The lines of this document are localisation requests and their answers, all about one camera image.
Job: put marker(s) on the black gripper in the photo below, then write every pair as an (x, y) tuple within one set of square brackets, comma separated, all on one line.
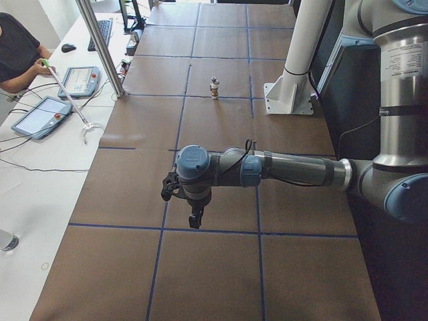
[(196, 204)]

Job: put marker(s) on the white PPR brass valve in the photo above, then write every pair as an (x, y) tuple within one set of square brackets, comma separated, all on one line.
[(214, 86)]

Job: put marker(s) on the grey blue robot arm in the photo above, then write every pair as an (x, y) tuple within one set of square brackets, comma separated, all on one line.
[(395, 180)]

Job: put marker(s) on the long reacher grabber stick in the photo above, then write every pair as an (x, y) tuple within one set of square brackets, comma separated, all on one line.
[(88, 126)]

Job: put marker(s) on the far teach pendant tablet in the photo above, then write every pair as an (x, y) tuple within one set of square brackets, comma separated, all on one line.
[(81, 82)]

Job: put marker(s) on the teach pendant tablet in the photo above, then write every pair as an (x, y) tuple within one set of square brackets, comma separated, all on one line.
[(43, 118), (81, 82)]

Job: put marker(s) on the near teach pendant tablet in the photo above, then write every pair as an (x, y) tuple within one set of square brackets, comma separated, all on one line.
[(43, 118)]

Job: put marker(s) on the clear plastic bottle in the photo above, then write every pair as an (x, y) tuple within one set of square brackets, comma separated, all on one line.
[(8, 241)]

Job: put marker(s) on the black monitor stand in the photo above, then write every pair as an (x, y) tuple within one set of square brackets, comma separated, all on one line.
[(134, 21)]

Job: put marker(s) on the black computer mouse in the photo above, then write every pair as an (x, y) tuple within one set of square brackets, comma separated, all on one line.
[(67, 47)]

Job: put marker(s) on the person in black shirt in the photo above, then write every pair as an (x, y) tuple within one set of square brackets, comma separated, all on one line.
[(21, 56)]

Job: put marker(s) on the white pedestal column base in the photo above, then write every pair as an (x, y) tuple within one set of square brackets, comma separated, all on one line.
[(291, 92)]

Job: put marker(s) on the aluminium frame post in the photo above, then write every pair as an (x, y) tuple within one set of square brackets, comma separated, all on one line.
[(91, 22)]

